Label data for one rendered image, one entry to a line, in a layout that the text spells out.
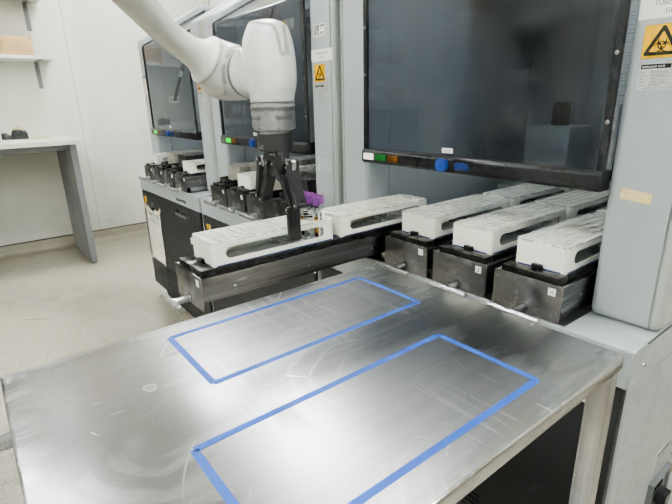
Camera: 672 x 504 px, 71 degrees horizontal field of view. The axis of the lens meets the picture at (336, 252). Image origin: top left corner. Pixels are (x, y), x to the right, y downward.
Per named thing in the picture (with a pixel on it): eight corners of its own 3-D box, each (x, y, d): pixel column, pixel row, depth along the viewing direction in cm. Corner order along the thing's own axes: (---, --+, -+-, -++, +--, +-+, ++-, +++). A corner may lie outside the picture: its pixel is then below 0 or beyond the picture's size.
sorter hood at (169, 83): (238, 129, 285) (228, 12, 265) (293, 133, 239) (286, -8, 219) (151, 134, 255) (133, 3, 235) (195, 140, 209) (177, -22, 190)
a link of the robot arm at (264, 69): (309, 101, 97) (271, 102, 106) (305, 17, 92) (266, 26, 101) (265, 102, 90) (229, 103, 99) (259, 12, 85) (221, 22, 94)
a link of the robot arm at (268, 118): (264, 103, 91) (266, 135, 93) (303, 102, 96) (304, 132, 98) (242, 103, 98) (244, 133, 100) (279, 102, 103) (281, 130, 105)
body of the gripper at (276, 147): (248, 132, 100) (252, 175, 103) (269, 133, 94) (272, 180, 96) (279, 129, 104) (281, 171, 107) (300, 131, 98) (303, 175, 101)
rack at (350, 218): (400, 214, 135) (401, 193, 133) (427, 221, 128) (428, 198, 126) (316, 234, 118) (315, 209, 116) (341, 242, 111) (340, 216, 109)
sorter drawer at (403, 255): (535, 217, 156) (538, 190, 153) (577, 225, 146) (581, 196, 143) (370, 267, 114) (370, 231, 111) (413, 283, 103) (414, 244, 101)
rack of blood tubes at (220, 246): (309, 235, 117) (308, 210, 115) (334, 244, 110) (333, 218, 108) (194, 261, 100) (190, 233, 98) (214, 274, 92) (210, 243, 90)
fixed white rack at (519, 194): (537, 199, 150) (539, 179, 148) (568, 204, 143) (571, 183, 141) (479, 214, 133) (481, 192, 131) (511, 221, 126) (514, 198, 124)
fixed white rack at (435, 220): (476, 215, 132) (477, 193, 130) (508, 222, 125) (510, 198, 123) (400, 235, 115) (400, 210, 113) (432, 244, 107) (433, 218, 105)
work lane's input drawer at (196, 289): (404, 234, 141) (404, 204, 138) (440, 244, 131) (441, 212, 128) (158, 298, 99) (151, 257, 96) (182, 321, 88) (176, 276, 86)
